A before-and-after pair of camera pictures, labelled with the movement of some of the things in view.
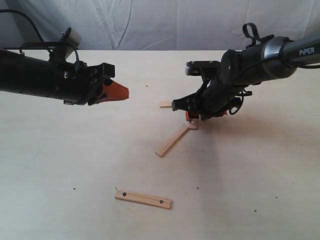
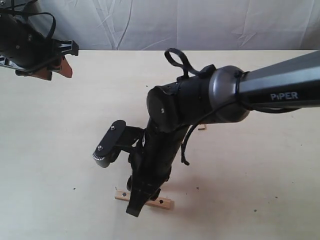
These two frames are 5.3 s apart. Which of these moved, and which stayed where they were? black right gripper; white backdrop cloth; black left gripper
Moved: black left gripper; black right gripper
Stayed: white backdrop cloth
